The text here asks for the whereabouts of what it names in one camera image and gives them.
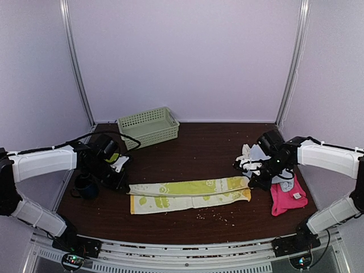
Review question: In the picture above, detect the aluminium frame post right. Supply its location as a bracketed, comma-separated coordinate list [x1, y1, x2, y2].
[275, 0, 311, 129]

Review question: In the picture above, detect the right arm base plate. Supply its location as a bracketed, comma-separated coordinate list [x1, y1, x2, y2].
[271, 234, 321, 258]

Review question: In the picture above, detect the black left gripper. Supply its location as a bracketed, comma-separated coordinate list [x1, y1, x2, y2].
[85, 159, 130, 192]

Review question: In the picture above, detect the dark blue mug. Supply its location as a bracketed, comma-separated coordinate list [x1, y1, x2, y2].
[71, 174, 100, 200]

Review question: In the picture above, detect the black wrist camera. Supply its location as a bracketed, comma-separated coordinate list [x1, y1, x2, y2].
[94, 134, 118, 160]
[257, 129, 285, 157]

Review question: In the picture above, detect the light blue towel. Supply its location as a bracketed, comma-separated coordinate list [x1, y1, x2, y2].
[249, 144, 295, 192]

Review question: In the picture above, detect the lime green bowl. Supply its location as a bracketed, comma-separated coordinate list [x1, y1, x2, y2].
[106, 153, 120, 164]

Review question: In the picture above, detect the aluminium frame post left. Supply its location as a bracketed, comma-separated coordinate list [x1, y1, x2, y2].
[59, 0, 96, 127]

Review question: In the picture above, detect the pale green plastic basket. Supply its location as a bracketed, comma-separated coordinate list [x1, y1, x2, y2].
[117, 107, 180, 150]

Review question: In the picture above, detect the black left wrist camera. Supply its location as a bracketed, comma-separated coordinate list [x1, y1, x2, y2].
[94, 134, 118, 160]

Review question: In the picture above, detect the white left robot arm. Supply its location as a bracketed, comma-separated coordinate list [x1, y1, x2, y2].
[1, 141, 130, 253]

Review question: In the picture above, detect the aluminium front rail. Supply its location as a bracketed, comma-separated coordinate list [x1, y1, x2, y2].
[22, 223, 350, 273]

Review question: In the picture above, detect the green patterned towel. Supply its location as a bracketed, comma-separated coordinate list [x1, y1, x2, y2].
[129, 176, 251, 214]

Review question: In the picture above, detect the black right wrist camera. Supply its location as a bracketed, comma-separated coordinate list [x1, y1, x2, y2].
[257, 129, 285, 157]

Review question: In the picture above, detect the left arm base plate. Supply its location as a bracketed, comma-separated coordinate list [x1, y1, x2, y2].
[52, 237, 102, 258]

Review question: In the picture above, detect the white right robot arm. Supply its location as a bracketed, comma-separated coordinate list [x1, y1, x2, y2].
[233, 131, 363, 251]

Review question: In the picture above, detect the aluminium frame post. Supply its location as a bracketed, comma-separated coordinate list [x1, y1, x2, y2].
[59, 0, 96, 127]
[275, 0, 311, 129]

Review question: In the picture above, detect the pink towel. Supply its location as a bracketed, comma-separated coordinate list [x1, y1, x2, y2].
[270, 176, 308, 217]

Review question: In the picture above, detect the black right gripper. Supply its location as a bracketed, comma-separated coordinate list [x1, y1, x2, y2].
[249, 156, 290, 192]

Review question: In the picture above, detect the cream white towel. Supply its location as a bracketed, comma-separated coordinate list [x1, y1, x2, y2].
[235, 144, 252, 172]

